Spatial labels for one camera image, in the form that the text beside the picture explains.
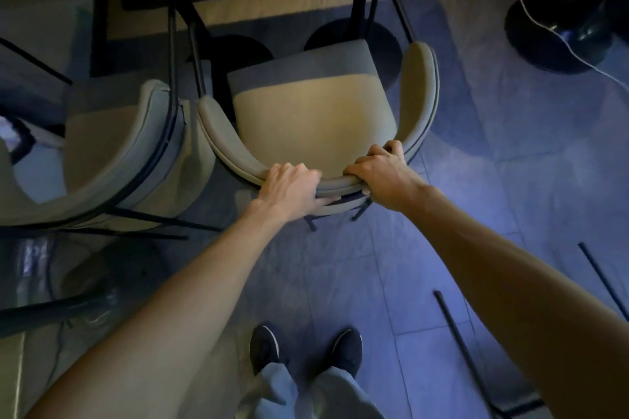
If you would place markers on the person's right hand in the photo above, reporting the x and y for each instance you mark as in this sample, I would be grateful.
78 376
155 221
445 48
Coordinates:
388 178

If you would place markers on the person's left hand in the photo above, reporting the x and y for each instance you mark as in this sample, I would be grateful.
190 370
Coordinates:
287 190

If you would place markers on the person's left thumb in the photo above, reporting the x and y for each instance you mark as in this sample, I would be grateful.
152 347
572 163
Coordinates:
324 201

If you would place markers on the person's right fingers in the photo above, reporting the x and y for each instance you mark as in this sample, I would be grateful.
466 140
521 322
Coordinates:
376 156

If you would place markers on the beige upholstered armchair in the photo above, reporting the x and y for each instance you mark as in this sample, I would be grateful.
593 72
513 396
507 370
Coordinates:
113 148
314 114

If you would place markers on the person's left forearm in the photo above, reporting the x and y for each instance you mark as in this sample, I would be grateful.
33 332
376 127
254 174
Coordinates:
162 325

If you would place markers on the person's right forearm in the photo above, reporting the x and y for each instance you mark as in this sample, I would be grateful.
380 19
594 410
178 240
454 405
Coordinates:
521 296

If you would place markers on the black round table base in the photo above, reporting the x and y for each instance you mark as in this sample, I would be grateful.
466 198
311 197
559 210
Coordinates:
378 48
241 58

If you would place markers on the person's right shoe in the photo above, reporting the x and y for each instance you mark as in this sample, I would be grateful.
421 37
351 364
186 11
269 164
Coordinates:
348 350

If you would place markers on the person's shoe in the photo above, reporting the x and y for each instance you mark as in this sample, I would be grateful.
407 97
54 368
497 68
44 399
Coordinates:
264 347
348 350

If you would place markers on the person's left shoe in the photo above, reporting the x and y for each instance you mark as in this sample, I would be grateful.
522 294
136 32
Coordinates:
264 347

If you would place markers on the person's right trouser leg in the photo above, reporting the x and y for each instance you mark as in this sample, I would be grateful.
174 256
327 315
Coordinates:
344 396

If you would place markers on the person's trouser leg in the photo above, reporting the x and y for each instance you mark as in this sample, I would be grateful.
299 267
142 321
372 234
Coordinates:
268 394
344 396

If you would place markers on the person's left trouser leg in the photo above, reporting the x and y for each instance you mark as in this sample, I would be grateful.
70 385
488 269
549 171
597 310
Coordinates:
268 394

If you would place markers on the black metal rod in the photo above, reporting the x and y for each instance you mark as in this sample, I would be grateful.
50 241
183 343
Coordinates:
467 355
603 278

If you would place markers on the black round stand base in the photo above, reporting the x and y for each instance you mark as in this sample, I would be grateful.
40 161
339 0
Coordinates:
560 30

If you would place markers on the black metal chair frame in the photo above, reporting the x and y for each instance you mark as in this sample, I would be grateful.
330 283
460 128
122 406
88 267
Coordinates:
54 308

